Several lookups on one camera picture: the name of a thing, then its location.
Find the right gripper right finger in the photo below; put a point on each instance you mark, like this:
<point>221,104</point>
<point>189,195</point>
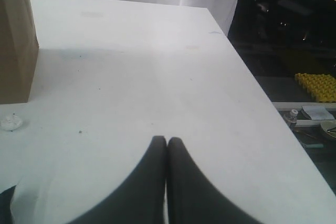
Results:
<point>191,197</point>

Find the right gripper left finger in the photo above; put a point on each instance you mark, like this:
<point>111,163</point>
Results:
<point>140,198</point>

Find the brown paper bag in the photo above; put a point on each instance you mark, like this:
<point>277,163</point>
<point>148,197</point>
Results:
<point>19,50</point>

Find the spaghetti packet dark blue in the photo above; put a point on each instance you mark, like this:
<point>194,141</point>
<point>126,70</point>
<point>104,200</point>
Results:
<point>5,200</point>

